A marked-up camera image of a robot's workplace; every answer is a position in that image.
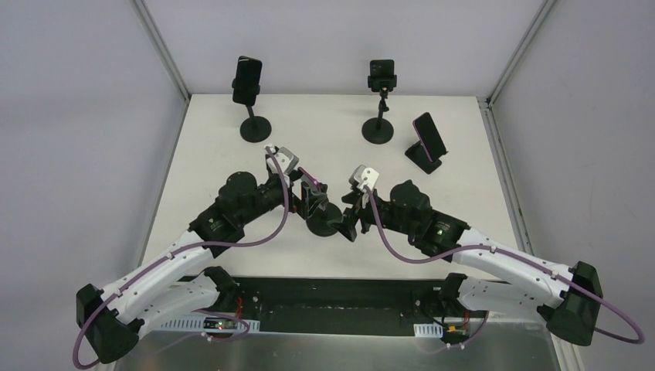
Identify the controller board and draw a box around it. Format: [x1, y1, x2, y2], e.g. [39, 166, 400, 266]
[156, 315, 260, 334]
[412, 322, 470, 342]

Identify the right controller board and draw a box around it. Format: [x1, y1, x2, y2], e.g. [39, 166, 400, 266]
[412, 322, 470, 342]

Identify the aluminium frame rail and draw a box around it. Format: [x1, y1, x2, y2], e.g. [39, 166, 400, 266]
[477, 1, 558, 254]
[108, 280, 570, 328]

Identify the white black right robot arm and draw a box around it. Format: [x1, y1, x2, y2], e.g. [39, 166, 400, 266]
[328, 180, 603, 346]

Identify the front aluminium frame rail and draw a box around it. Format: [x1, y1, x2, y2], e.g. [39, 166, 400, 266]
[108, 280, 570, 328]

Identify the right aluminium frame rail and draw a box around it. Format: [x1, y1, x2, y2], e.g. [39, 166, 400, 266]
[477, 1, 558, 254]

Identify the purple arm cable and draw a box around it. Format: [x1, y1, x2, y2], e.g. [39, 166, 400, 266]
[72, 147, 292, 371]
[364, 185, 646, 345]

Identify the purple phone on folding stand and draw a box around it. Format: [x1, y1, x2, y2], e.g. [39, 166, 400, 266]
[412, 112, 448, 162]

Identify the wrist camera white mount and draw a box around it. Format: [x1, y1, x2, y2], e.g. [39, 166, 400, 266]
[264, 145, 300, 176]
[348, 165, 379, 192]

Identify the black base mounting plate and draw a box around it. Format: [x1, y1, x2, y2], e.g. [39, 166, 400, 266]
[208, 277, 467, 336]

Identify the black phone back middle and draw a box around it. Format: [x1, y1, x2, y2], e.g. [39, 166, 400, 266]
[369, 60, 396, 81]

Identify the aluminium table edge rail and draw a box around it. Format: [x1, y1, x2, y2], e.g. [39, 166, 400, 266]
[131, 1, 192, 267]

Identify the black folding phone stand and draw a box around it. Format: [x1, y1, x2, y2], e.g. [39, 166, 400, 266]
[404, 141, 449, 175]

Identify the black phone back left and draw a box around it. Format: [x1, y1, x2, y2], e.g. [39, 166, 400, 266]
[232, 56, 263, 107]

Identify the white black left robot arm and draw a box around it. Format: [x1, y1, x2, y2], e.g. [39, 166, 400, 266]
[72, 154, 328, 370]

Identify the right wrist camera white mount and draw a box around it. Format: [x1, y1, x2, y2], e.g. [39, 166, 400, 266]
[348, 165, 379, 192]

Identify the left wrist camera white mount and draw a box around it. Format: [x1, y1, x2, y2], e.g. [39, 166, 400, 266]
[264, 145, 300, 176]

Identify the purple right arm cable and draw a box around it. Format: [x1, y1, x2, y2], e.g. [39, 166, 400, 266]
[364, 185, 646, 345]

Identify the left controller board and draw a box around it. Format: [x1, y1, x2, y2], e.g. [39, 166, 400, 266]
[156, 315, 260, 334]

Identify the black round-base phone stand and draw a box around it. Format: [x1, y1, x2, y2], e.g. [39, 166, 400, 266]
[306, 199, 342, 237]

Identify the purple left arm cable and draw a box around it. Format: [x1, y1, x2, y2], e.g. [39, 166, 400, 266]
[72, 147, 292, 371]

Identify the purple phone with black screen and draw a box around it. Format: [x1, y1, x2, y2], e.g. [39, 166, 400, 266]
[297, 167, 321, 193]

